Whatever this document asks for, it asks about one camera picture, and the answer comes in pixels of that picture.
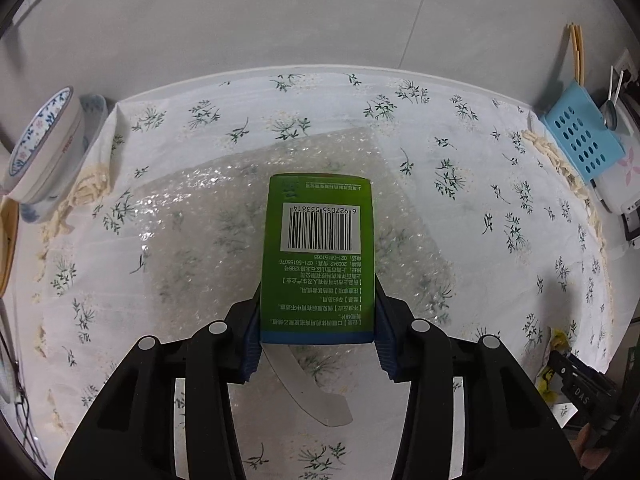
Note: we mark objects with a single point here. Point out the white wall socket with plug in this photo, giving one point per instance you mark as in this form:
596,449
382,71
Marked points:
625,64

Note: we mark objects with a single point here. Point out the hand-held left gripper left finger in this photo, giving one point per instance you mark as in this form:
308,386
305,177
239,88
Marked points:
250,352

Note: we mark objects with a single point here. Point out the tan round trivet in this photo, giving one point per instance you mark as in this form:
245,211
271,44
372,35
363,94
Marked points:
9,245

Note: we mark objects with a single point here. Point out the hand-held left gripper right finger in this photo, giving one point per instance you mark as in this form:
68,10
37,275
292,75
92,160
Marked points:
387,345

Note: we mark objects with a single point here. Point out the clear bubble wrap sheet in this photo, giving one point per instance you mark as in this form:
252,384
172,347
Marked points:
210,220

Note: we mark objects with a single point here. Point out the blue patterned plate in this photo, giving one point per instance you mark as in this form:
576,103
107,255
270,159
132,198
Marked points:
94,120

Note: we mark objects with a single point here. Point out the white black appliance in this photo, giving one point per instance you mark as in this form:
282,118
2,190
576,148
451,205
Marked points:
632,227

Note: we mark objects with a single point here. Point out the white plastic stick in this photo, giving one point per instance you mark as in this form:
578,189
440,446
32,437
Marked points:
611,82
620,85

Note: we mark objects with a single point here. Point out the yellow snack packet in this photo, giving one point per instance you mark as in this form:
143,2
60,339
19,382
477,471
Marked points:
546,377

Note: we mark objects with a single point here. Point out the white flowered rice cooker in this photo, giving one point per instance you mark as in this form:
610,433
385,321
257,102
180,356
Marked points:
625,175

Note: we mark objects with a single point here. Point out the blue patterned white bowl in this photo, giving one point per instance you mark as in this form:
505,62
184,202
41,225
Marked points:
47,145

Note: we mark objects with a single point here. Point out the metal spoon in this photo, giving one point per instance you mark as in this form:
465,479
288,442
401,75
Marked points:
608,114

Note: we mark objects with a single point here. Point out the person's right hand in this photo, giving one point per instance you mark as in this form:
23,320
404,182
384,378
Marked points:
590,447

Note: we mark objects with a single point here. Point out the white floral tablecloth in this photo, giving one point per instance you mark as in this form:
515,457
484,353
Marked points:
350,110

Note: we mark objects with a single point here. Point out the wooden chopstick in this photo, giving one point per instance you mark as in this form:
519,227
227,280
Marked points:
580,52
571,52

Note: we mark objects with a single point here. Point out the green carton box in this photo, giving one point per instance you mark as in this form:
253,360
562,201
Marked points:
315,280

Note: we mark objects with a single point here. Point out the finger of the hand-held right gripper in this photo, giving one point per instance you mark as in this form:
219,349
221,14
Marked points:
562,367

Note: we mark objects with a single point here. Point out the blue perforated utensil holder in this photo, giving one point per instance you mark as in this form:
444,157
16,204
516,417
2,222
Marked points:
582,137

